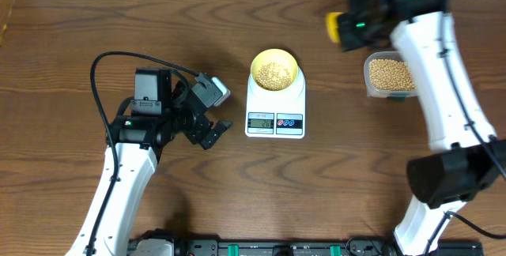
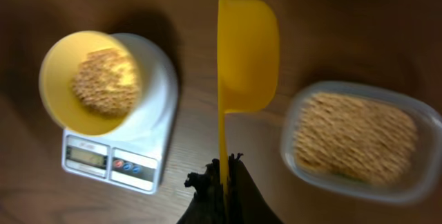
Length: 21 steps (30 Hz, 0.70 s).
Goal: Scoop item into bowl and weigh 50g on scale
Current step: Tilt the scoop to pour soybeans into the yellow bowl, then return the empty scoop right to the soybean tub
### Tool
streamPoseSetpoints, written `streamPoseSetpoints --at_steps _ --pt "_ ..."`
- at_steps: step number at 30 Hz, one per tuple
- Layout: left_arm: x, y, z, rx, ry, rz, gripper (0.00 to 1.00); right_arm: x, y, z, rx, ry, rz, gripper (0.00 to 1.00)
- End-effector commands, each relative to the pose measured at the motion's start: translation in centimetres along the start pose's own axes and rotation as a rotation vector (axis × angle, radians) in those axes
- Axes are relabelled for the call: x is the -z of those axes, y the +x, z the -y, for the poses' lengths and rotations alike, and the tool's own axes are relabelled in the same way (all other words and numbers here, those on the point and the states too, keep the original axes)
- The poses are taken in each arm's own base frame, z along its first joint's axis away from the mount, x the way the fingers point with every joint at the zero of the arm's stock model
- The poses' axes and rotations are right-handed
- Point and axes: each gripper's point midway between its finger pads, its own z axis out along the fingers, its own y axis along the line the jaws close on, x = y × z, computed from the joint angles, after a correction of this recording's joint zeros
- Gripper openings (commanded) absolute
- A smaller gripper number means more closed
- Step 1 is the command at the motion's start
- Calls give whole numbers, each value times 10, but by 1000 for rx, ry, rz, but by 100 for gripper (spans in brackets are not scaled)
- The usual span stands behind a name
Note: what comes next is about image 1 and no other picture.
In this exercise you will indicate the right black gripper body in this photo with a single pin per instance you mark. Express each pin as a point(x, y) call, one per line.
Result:
point(356, 32)

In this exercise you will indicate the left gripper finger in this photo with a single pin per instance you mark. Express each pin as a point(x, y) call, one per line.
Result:
point(209, 140)
point(221, 126)

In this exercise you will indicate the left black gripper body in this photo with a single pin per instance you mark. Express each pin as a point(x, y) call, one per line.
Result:
point(202, 128)

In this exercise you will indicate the yellow measuring scoop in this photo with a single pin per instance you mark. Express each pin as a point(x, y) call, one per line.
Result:
point(331, 20)

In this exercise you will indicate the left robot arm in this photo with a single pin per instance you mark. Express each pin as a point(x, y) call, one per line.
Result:
point(144, 124)

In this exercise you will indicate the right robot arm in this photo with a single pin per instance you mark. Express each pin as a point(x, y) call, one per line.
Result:
point(466, 155)

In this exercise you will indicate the white digital kitchen scale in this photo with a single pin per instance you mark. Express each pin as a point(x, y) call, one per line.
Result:
point(275, 114)

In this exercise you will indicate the soybeans in yellow bowl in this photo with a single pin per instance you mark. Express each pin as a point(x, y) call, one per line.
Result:
point(274, 76)

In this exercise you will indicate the yellow plastic bowl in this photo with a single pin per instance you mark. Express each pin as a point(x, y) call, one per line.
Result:
point(274, 55)

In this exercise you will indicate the pile of soybeans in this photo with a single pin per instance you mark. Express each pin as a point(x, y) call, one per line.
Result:
point(389, 74)

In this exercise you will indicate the clear plastic container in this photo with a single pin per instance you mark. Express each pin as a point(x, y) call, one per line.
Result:
point(374, 92)

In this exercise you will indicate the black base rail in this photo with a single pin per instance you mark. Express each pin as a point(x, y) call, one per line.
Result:
point(163, 242)

